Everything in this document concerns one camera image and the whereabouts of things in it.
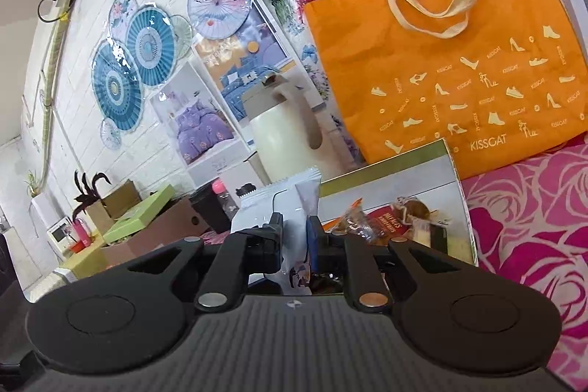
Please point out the white desk device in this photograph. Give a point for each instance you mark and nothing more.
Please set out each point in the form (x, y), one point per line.
(59, 233)

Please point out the pink bottle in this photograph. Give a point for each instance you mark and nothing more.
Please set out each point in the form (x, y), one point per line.
(79, 233)

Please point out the small open cardboard box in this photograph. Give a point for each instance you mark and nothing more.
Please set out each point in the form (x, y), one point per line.
(117, 203)

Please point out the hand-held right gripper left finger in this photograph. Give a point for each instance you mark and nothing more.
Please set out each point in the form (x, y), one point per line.
(268, 245)

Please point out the green gift box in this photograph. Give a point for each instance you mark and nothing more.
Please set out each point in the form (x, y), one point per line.
(413, 176)

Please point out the black feather decoration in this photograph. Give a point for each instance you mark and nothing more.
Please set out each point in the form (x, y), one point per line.
(89, 192)

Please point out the cream thermos jug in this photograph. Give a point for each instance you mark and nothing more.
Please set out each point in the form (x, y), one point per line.
(280, 135)

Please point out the white snack packet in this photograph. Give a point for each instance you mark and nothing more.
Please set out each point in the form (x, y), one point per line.
(294, 245)

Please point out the clear packet with orange snack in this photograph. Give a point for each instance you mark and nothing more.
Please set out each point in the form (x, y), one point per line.
(353, 217)

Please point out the orange tote bag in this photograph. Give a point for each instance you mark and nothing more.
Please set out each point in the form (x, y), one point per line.
(436, 52)

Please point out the green box lid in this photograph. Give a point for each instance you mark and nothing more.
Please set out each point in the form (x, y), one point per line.
(138, 213)

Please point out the white painted paper fan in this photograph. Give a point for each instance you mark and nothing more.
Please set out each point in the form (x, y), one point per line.
(220, 4)

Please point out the large blue paper fan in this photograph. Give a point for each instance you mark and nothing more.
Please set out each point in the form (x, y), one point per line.
(149, 45)
(115, 86)

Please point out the blue bedding poster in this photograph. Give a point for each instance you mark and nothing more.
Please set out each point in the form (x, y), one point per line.
(248, 70)

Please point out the pink rose-print cloth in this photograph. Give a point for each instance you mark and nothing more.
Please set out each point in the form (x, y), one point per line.
(528, 236)

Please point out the small pink flower paper fan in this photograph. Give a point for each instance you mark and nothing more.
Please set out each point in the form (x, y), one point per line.
(121, 15)

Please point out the clear jar with pink lid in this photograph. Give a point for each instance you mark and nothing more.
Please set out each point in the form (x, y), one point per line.
(224, 203)

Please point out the large cardboard box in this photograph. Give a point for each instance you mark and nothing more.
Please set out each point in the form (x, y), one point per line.
(156, 236)

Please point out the wrapped wall pipe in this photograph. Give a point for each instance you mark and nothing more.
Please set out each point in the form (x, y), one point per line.
(55, 66)

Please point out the black cup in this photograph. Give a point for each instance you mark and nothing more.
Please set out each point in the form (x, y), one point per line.
(204, 208)

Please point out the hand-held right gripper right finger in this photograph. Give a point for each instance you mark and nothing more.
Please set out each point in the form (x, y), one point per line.
(313, 241)

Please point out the small pale paper fan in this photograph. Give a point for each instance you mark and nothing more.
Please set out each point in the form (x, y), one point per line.
(111, 134)

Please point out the purple bedding poster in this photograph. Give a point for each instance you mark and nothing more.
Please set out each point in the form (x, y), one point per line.
(197, 121)

